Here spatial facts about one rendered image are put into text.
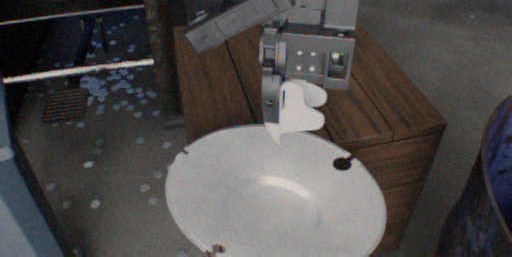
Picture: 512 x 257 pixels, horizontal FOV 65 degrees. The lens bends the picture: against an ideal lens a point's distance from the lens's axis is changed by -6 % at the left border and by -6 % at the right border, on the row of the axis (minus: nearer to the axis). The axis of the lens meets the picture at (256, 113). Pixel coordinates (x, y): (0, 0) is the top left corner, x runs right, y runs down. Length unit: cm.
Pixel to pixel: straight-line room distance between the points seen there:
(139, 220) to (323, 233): 50
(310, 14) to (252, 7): 5
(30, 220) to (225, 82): 36
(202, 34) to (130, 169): 72
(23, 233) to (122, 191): 45
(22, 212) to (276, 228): 33
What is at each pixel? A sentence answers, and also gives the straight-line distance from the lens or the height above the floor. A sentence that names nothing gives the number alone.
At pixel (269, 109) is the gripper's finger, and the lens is 40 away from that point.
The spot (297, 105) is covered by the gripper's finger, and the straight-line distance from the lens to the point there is 42.
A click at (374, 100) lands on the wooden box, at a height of 35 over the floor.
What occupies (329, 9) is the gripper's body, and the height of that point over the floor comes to 60.
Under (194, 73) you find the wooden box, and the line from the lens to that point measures 74.
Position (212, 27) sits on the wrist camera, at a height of 58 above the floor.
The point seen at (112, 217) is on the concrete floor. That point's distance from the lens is 99.
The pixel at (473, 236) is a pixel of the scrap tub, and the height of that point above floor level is 42.
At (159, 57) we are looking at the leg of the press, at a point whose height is 21.
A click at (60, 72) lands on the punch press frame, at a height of 18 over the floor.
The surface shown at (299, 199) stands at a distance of 53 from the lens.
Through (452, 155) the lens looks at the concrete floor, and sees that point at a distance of 118.
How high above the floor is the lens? 75
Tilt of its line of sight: 39 degrees down
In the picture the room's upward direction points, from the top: straight up
